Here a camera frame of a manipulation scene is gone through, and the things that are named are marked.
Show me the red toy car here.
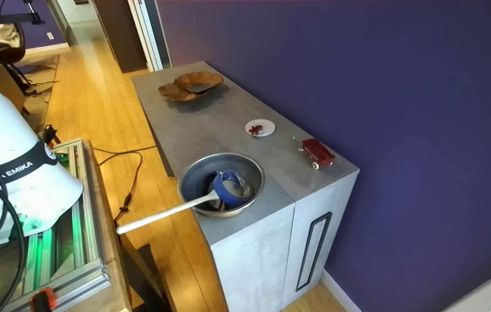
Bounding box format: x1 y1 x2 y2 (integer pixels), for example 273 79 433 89
299 139 334 171

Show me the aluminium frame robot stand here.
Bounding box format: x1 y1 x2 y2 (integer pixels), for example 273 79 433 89
0 141 110 312

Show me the grey frying pan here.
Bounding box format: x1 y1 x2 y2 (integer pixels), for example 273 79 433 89
115 153 265 235

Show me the small white plate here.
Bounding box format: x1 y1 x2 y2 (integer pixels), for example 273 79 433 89
244 119 275 139

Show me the wooden leaf-shaped tray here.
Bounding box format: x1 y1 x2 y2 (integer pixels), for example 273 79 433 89
157 72 223 103

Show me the black floor cable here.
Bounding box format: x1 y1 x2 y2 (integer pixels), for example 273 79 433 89
91 145 157 226

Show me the white door frame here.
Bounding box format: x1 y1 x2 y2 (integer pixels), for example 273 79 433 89
126 0 169 72

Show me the grey cabinet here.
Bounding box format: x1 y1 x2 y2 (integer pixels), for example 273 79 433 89
133 63 358 312

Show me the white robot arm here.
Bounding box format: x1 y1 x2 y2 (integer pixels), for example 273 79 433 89
0 94 83 237

